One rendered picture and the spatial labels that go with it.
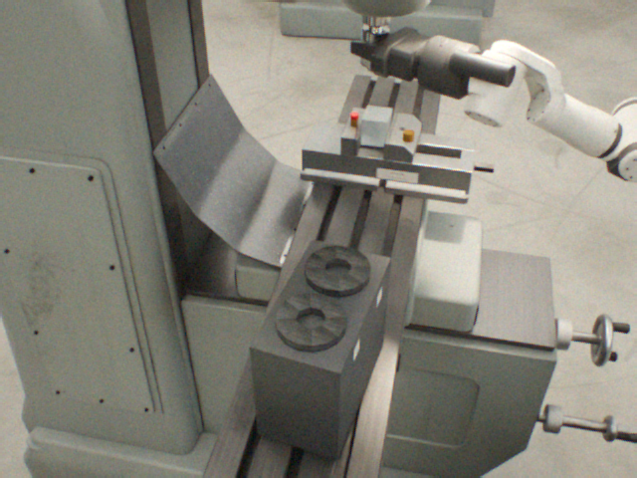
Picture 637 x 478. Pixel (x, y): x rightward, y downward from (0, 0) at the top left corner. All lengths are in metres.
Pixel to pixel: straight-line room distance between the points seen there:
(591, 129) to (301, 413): 0.63
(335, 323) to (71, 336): 0.90
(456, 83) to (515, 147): 2.27
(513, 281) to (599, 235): 1.42
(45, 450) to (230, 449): 1.06
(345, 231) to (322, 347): 0.50
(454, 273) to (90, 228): 0.72
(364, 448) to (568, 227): 2.07
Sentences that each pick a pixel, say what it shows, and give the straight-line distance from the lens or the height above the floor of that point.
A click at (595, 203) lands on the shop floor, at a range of 3.10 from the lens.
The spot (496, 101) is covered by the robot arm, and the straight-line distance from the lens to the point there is 1.08.
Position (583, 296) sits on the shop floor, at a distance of 2.63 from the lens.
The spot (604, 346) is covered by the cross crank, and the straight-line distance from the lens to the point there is 1.56.
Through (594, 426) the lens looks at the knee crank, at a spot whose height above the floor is 0.50.
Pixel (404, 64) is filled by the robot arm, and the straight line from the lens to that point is 1.14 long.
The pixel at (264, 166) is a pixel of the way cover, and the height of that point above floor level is 0.88.
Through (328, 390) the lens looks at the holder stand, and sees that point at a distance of 0.85.
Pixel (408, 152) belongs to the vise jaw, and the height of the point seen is 1.01.
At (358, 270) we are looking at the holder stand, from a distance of 0.92.
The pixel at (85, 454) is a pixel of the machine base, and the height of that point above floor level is 0.18.
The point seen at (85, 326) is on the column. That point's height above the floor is 0.63.
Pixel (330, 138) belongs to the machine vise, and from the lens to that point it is 1.43.
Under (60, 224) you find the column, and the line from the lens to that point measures 1.40.
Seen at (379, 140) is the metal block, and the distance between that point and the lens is 1.39.
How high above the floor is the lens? 1.73
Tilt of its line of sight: 40 degrees down
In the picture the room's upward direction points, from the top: straight up
